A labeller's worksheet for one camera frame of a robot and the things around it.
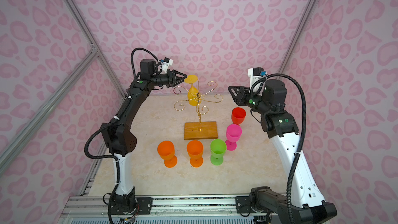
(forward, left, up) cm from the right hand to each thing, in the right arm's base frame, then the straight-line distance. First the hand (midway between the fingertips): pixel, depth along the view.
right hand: (231, 87), depth 62 cm
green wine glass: (-11, +4, -33) cm, 35 cm away
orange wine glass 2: (-12, +16, -30) cm, 36 cm away
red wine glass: (+8, -8, -29) cm, 31 cm away
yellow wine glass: (+15, +18, -20) cm, 31 cm away
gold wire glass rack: (+27, +30, -44) cm, 60 cm away
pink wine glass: (-1, -5, -33) cm, 34 cm away
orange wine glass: (-13, +31, -31) cm, 45 cm away
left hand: (+17, +21, -7) cm, 28 cm away
